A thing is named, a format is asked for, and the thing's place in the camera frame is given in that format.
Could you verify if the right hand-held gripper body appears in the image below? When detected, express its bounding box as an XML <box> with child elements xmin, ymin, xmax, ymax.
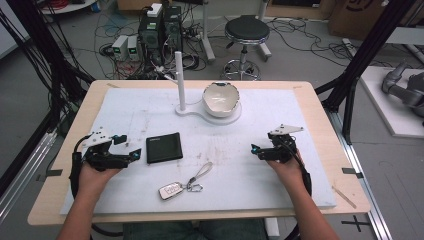
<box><xmin>268</xmin><ymin>123</ymin><xmax>305</xmax><ymax>165</ymax></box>

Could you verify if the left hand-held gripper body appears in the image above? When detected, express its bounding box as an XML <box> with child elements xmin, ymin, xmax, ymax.
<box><xmin>81</xmin><ymin>130</ymin><xmax>118</xmax><ymax>172</ymax></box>

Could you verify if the person's left hand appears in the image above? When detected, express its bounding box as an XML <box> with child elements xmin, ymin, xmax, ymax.
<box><xmin>77</xmin><ymin>164</ymin><xmax>121</xmax><ymax>198</ymax></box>

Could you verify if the person's right hand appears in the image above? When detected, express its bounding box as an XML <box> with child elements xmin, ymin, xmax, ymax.
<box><xmin>266</xmin><ymin>154</ymin><xmax>310</xmax><ymax>197</ymax></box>

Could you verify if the white foam mat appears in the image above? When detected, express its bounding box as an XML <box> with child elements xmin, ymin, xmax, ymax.
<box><xmin>59</xmin><ymin>87</ymin><xmax>337</xmax><ymax>216</ymax></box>

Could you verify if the black wallet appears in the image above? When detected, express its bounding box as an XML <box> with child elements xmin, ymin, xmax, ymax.
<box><xmin>145</xmin><ymin>131</ymin><xmax>184</xmax><ymax>165</ymax></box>

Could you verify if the black tape strip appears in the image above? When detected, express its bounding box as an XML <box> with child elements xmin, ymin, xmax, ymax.
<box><xmin>35</xmin><ymin>168</ymin><xmax>64</xmax><ymax>183</ymax></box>
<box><xmin>341</xmin><ymin>167</ymin><xmax>365</xmax><ymax>180</ymax></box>

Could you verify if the light wooden table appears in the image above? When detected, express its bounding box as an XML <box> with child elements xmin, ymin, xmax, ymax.
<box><xmin>27</xmin><ymin>79</ymin><xmax>372</xmax><ymax>227</ymax></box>

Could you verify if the white ceramic bowl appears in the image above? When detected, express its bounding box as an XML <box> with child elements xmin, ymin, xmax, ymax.
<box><xmin>201</xmin><ymin>81</ymin><xmax>241</xmax><ymax>119</ymax></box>

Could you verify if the white table leg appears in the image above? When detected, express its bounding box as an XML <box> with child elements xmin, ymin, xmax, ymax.
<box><xmin>264</xmin><ymin>217</ymin><xmax>281</xmax><ymax>240</ymax></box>

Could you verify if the thin wooden stick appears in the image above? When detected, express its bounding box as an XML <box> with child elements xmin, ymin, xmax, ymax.
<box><xmin>331</xmin><ymin>185</ymin><xmax>358</xmax><ymax>210</ymax></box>

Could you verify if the white stand with pole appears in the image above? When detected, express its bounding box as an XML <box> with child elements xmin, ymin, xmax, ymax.
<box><xmin>174</xmin><ymin>50</ymin><xmax>243</xmax><ymax>126</ymax></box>

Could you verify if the white power supply box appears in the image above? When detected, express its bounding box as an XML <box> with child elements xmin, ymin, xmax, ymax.
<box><xmin>111</xmin><ymin>34</ymin><xmax>130</xmax><ymax>62</ymax></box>
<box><xmin>127</xmin><ymin>35</ymin><xmax>140</xmax><ymax>62</ymax></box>

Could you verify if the black tape cross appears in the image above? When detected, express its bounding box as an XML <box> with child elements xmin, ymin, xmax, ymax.
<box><xmin>340</xmin><ymin>214</ymin><xmax>371</xmax><ymax>233</ymax></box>

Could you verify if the white floor platform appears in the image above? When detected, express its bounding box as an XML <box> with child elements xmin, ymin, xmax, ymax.
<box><xmin>359</xmin><ymin>65</ymin><xmax>424</xmax><ymax>140</ymax></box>

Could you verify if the black round stool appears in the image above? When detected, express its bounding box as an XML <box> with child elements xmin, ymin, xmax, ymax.
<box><xmin>221</xmin><ymin>14</ymin><xmax>271</xmax><ymax>81</ymax></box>

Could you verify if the black computer tower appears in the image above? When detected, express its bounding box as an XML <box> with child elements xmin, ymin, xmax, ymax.
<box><xmin>137</xmin><ymin>2</ymin><xmax>183</xmax><ymax>68</ymax></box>

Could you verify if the brown cardboard box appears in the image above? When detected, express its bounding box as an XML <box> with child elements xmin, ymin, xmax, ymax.
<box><xmin>327</xmin><ymin>0</ymin><xmax>424</xmax><ymax>42</ymax></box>

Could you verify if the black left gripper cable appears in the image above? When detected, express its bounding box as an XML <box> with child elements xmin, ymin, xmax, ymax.
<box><xmin>68</xmin><ymin>134</ymin><xmax>93</xmax><ymax>198</ymax></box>

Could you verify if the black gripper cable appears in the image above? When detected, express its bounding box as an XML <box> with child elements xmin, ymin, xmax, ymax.
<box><xmin>281</xmin><ymin>138</ymin><xmax>313</xmax><ymax>198</ymax></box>
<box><xmin>68</xmin><ymin>134</ymin><xmax>93</xmax><ymax>198</ymax></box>

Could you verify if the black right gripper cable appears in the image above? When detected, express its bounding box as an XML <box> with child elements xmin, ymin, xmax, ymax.
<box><xmin>281</xmin><ymin>138</ymin><xmax>313</xmax><ymax>198</ymax></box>

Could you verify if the silver car key with strap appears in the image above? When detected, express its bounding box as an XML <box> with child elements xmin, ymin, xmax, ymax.
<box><xmin>157</xmin><ymin>161</ymin><xmax>214</xmax><ymax>201</ymax></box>

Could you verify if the aluminium floor rail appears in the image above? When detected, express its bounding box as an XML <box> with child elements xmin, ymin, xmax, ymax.
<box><xmin>326</xmin><ymin>109</ymin><xmax>395</xmax><ymax>240</ymax></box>
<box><xmin>0</xmin><ymin>130</ymin><xmax>58</xmax><ymax>223</ymax></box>

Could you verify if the bundle of black hanging cables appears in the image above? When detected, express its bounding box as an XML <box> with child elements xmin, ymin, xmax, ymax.
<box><xmin>0</xmin><ymin>6</ymin><xmax>96</xmax><ymax>134</ymax></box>

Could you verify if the tangle of floor cables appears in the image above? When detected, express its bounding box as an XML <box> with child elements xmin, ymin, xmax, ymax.
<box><xmin>93</xmin><ymin>3</ymin><xmax>394</xmax><ymax>81</ymax></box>

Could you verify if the black metal frame post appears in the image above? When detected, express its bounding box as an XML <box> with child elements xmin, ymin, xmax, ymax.
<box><xmin>0</xmin><ymin>0</ymin><xmax>96</xmax><ymax>198</ymax></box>
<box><xmin>314</xmin><ymin>0</ymin><xmax>418</xmax><ymax>145</ymax></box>

